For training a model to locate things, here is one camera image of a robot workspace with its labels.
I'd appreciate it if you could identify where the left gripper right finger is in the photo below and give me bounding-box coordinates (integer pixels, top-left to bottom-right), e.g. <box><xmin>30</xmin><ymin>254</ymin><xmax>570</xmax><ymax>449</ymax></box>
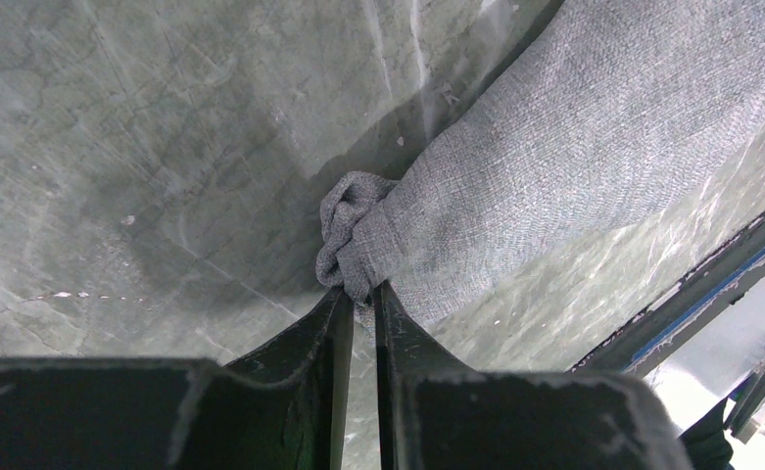
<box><xmin>373</xmin><ymin>284</ymin><xmax>691</xmax><ymax>469</ymax></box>

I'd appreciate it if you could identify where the grey cloth napkin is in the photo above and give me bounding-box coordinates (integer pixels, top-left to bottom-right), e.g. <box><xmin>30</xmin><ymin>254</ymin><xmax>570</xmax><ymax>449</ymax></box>
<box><xmin>315</xmin><ymin>1</ymin><xmax>765</xmax><ymax>325</ymax></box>

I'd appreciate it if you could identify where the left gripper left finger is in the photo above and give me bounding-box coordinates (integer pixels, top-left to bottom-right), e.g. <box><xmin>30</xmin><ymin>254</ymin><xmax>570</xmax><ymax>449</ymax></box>
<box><xmin>0</xmin><ymin>289</ymin><xmax>353</xmax><ymax>469</ymax></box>

